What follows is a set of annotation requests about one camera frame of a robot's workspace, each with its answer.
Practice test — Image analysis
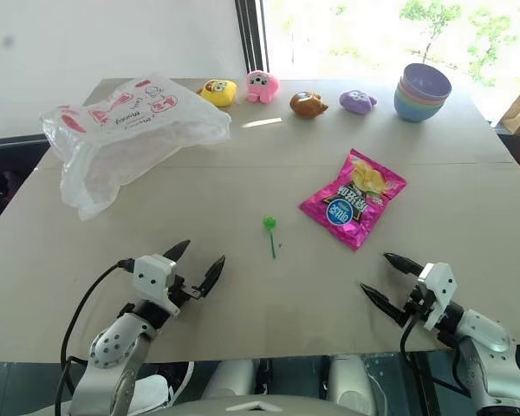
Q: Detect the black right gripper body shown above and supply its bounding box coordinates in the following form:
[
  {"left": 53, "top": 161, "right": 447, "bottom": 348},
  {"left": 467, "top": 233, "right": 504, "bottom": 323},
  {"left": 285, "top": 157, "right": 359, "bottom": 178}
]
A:
[{"left": 400, "top": 276, "right": 435, "bottom": 327}]

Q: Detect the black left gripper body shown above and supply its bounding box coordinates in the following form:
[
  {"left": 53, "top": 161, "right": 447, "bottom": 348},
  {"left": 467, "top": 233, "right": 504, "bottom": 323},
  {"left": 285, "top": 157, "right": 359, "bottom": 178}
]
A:
[{"left": 168, "top": 274, "right": 207, "bottom": 309}]

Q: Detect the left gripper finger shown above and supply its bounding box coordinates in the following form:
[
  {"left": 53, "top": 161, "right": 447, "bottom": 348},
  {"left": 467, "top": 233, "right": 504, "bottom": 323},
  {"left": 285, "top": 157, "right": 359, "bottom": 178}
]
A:
[
  {"left": 197, "top": 255, "right": 227, "bottom": 298},
  {"left": 161, "top": 239, "right": 192, "bottom": 263}
]

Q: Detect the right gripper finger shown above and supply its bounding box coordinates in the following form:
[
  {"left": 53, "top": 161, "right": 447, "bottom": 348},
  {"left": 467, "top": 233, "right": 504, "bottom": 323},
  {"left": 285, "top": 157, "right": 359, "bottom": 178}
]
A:
[
  {"left": 382, "top": 252, "right": 426, "bottom": 277},
  {"left": 360, "top": 283, "right": 411, "bottom": 328}
]

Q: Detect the green lollipop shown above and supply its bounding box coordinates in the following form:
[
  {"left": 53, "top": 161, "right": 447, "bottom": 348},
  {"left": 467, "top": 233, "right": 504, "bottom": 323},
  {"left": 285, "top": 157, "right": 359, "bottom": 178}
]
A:
[{"left": 262, "top": 215, "right": 280, "bottom": 260}]

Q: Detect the pink potato chip packet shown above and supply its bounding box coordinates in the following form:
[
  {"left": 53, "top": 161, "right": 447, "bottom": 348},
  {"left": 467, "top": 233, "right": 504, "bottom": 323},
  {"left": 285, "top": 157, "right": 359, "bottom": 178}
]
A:
[{"left": 297, "top": 148, "right": 409, "bottom": 253}]

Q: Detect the silver right robot leg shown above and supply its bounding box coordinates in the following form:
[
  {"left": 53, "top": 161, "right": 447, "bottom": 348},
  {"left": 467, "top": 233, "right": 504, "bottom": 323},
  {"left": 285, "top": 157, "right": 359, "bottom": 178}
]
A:
[{"left": 328, "top": 354, "right": 377, "bottom": 416}]

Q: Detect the silver robot leg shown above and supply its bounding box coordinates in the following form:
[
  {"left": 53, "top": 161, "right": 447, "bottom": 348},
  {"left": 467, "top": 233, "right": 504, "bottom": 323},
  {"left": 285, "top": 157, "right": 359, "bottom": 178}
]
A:
[
  {"left": 328, "top": 354, "right": 377, "bottom": 416},
  {"left": 200, "top": 358, "right": 257, "bottom": 399}
]

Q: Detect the silver left robot leg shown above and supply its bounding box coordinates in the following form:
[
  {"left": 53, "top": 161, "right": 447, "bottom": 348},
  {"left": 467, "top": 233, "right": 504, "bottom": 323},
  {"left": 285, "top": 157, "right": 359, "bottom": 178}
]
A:
[{"left": 200, "top": 358, "right": 257, "bottom": 399}]

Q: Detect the white rounded shoe-like object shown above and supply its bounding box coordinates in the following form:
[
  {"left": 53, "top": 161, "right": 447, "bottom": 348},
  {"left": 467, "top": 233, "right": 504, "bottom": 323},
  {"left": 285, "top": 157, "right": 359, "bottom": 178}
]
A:
[{"left": 132, "top": 374, "right": 175, "bottom": 409}]

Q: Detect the white red-printed plastic bag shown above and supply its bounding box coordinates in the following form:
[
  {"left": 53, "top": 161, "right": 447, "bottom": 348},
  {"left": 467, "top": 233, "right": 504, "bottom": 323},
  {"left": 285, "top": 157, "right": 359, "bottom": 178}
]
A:
[{"left": 38, "top": 72, "right": 233, "bottom": 223}]

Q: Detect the silver robot torso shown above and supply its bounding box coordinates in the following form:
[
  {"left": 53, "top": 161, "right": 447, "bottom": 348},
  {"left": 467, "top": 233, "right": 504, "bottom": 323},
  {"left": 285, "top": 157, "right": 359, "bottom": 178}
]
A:
[{"left": 155, "top": 391, "right": 374, "bottom": 416}]

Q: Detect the blue plastic bowl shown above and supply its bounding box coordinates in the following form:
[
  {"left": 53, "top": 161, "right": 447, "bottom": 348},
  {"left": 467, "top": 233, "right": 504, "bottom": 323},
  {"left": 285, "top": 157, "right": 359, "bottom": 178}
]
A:
[{"left": 393, "top": 93, "right": 446, "bottom": 124}]

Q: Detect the yellow plush toy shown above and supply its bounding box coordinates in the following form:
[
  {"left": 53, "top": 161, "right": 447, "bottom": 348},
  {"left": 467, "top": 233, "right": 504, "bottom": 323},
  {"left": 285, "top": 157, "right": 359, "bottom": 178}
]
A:
[{"left": 196, "top": 78, "right": 239, "bottom": 108}]

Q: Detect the green plastic bowl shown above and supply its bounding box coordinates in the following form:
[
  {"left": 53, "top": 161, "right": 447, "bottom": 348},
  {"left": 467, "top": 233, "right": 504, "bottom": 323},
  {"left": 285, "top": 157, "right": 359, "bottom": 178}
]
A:
[{"left": 394, "top": 86, "right": 449, "bottom": 112}]

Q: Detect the purple plush toy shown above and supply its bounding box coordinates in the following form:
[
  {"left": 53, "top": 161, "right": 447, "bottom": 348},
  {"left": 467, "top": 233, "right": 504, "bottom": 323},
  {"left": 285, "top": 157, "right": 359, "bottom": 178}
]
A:
[{"left": 338, "top": 88, "right": 379, "bottom": 114}]

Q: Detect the pink plastic bowl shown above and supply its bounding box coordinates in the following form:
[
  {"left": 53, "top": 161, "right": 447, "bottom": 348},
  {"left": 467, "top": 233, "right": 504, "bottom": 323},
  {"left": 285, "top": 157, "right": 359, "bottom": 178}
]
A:
[{"left": 396, "top": 77, "right": 452, "bottom": 107}]

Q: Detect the purple plastic bowl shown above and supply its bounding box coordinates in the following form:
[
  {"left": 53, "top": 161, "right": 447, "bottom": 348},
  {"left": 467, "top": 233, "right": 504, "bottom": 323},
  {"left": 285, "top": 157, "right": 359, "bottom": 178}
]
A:
[{"left": 399, "top": 62, "right": 453, "bottom": 103}]

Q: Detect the pink plush toy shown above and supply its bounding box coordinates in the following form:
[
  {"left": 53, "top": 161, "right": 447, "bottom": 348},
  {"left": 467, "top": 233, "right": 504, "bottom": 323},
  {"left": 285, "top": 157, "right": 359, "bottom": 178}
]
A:
[{"left": 244, "top": 70, "right": 283, "bottom": 106}]

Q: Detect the brown plush toy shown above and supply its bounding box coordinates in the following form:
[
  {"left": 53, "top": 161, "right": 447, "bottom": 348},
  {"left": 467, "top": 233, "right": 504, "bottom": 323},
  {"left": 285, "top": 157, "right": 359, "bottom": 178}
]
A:
[{"left": 289, "top": 89, "right": 330, "bottom": 120}]

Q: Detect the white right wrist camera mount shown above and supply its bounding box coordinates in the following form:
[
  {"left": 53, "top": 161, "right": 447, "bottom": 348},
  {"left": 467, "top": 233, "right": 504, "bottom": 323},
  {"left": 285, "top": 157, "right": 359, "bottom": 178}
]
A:
[{"left": 417, "top": 261, "right": 458, "bottom": 333}]

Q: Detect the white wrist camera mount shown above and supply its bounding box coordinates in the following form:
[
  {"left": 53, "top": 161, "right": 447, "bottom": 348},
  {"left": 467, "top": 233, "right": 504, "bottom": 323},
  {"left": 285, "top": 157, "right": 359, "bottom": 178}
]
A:
[
  {"left": 133, "top": 254, "right": 184, "bottom": 320},
  {"left": 417, "top": 261, "right": 458, "bottom": 333}
]

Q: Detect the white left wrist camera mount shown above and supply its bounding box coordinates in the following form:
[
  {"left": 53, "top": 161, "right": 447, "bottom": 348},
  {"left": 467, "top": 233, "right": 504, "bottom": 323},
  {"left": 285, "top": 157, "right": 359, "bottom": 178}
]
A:
[{"left": 133, "top": 254, "right": 184, "bottom": 320}]

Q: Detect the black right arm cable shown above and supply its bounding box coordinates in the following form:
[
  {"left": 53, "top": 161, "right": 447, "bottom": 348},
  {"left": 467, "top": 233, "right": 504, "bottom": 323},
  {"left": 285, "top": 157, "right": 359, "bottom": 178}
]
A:
[{"left": 399, "top": 315, "right": 473, "bottom": 398}]

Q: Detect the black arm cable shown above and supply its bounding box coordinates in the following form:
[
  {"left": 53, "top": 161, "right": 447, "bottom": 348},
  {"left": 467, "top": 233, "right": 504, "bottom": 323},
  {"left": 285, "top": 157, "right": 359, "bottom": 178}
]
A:
[
  {"left": 399, "top": 315, "right": 473, "bottom": 398},
  {"left": 54, "top": 257, "right": 137, "bottom": 416}
]

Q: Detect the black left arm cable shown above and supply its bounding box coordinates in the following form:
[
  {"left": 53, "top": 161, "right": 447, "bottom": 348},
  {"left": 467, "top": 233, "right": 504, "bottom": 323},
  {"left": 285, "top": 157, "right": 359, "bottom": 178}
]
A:
[{"left": 54, "top": 257, "right": 137, "bottom": 416}]

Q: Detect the black window frame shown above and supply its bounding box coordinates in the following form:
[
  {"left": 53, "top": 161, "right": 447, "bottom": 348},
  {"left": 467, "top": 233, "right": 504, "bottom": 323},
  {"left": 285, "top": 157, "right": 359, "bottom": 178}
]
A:
[{"left": 234, "top": 0, "right": 270, "bottom": 81}]

